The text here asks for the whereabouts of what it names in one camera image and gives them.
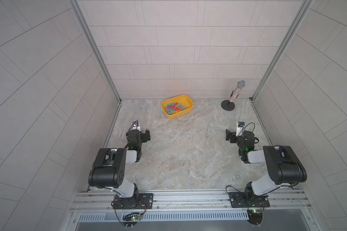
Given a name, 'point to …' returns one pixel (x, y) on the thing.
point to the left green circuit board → (131, 219)
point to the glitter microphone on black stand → (228, 105)
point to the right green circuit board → (255, 216)
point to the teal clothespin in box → (172, 110)
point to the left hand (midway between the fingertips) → (142, 127)
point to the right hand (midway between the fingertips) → (233, 128)
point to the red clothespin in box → (174, 106)
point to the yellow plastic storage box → (185, 100)
